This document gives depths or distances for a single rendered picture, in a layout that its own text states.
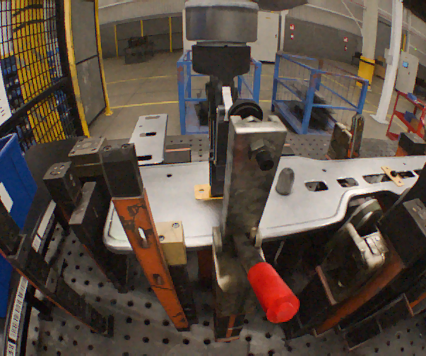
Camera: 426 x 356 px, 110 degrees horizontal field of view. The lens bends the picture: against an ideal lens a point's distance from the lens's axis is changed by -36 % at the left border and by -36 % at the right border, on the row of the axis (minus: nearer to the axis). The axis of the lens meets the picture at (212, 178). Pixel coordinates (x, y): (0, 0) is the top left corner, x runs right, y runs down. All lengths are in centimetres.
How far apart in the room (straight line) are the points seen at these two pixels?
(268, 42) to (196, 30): 829
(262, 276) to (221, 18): 24
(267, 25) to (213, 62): 826
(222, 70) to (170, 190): 25
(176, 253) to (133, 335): 38
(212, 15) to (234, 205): 19
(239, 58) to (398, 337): 81
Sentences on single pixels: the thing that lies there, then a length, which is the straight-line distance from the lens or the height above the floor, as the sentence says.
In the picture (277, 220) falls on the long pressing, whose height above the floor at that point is 100.
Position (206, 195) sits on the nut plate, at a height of 101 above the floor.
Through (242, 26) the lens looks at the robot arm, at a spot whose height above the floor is 128.
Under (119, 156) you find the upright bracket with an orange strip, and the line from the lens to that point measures 17.
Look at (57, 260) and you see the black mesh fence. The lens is 81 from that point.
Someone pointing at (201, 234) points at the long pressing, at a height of 100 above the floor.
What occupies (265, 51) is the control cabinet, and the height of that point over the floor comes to 45.
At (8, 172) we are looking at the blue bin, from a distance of 44.
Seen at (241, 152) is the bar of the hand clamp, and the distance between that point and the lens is 15.
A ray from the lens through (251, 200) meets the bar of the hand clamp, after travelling 20.
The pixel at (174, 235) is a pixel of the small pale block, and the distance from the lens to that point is 27.
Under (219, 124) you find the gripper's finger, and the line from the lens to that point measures 27.
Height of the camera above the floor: 128
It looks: 38 degrees down
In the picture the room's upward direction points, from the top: straight up
